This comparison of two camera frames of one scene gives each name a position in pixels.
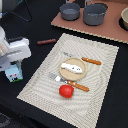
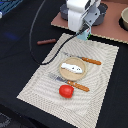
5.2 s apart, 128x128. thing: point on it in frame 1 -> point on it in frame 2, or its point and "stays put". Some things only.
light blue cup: [14, 73] -> [84, 35]
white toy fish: [71, 68] stays put
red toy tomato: [66, 91] stays put
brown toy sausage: [46, 41] stays put
